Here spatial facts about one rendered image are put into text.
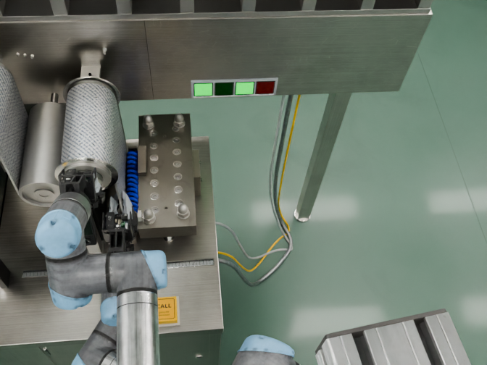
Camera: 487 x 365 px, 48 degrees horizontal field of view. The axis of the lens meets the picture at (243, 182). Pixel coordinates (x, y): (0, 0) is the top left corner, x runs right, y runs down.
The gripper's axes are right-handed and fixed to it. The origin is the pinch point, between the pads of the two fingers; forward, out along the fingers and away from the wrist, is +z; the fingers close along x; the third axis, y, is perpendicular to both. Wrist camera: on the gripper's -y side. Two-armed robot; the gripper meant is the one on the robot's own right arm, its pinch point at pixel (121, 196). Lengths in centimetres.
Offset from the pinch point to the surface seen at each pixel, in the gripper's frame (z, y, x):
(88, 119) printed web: 9.1, 22.3, 5.3
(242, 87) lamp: 28.8, 10.1, -35.2
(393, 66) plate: 29, 16, -79
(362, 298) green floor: 4, -109, -96
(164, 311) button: -27.1, -16.6, -10.0
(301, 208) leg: 46, -96, -71
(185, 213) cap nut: -4.1, -3.8, -17.2
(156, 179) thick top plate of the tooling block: 8.6, -5.9, -9.1
